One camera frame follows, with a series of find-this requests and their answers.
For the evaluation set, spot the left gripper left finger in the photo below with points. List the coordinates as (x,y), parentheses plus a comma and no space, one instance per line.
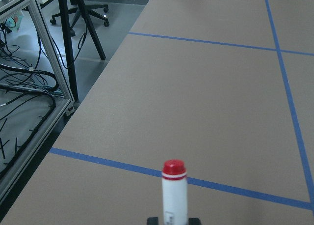
(152,221)

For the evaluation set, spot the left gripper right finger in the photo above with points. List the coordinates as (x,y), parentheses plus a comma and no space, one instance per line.
(193,221)

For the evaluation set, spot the red and white marker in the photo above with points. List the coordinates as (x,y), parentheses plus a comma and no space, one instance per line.
(174,193)

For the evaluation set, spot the black table leg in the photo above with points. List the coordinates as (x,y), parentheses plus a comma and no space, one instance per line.
(63,8)

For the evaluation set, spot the aluminium frame cart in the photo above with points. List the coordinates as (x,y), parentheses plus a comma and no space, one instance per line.
(33,97)

